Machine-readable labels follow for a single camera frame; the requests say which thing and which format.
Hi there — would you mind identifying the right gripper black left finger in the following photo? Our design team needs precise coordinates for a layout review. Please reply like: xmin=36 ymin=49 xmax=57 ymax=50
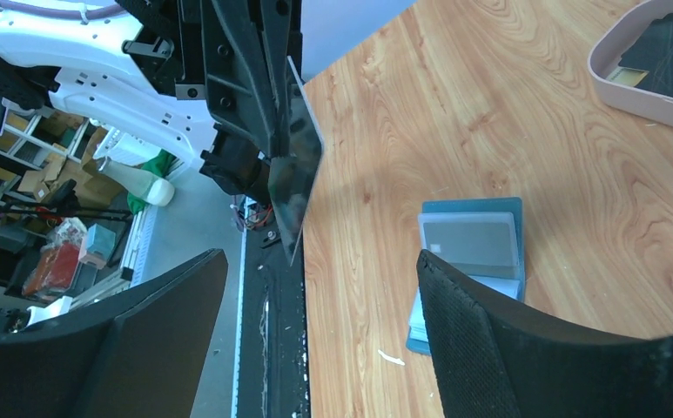
xmin=0 ymin=249 xmax=228 ymax=417

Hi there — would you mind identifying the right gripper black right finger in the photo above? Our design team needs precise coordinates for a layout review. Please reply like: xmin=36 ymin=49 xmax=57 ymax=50
xmin=416 ymin=250 xmax=673 ymax=417

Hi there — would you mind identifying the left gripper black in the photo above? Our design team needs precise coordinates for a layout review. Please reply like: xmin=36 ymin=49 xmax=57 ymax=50
xmin=119 ymin=0 xmax=303 ymax=158

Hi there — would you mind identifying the blue leather card holder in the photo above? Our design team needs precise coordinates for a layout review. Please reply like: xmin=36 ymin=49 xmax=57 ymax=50
xmin=405 ymin=197 xmax=528 ymax=356

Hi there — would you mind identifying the black VIP card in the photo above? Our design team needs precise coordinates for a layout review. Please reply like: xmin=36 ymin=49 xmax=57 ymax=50
xmin=421 ymin=217 xmax=520 ymax=267

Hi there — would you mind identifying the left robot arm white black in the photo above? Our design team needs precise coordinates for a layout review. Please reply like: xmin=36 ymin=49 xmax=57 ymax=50
xmin=0 ymin=1 xmax=318 ymax=202

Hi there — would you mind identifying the gold card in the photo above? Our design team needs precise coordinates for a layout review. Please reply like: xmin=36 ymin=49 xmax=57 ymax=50
xmin=606 ymin=66 xmax=649 ymax=87

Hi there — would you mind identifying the white plastic bottle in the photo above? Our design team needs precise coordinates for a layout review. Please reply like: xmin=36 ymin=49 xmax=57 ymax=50
xmin=98 ymin=157 xmax=175 ymax=206

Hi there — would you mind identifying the pink oval tray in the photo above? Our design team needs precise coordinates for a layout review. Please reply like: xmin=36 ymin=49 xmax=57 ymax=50
xmin=588 ymin=0 xmax=673 ymax=126

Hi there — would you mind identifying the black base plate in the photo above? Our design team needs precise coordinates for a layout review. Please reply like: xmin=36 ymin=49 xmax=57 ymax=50
xmin=232 ymin=198 xmax=312 ymax=417

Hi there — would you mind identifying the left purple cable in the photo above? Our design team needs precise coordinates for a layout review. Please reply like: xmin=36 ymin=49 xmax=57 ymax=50
xmin=0 ymin=0 xmax=126 ymax=22

